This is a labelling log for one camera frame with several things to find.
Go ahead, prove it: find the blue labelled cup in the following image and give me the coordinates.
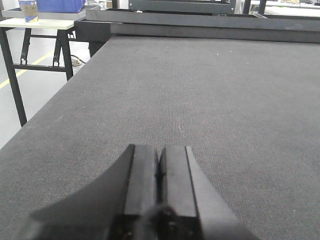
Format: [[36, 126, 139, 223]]
[[18, 0, 39, 23]]

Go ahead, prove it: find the large blue storage crate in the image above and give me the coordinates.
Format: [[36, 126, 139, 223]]
[[36, 0, 86, 14]]

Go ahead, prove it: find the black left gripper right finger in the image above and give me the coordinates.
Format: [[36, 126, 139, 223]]
[[159, 145, 257, 240]]

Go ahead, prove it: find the black metal frame rack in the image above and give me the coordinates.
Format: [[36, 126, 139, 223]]
[[74, 0, 320, 55]]

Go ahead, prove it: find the white folding side table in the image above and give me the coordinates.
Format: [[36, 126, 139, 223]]
[[0, 17, 75, 126]]

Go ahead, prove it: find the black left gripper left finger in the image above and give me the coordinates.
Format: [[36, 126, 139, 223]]
[[17, 144, 158, 240]]

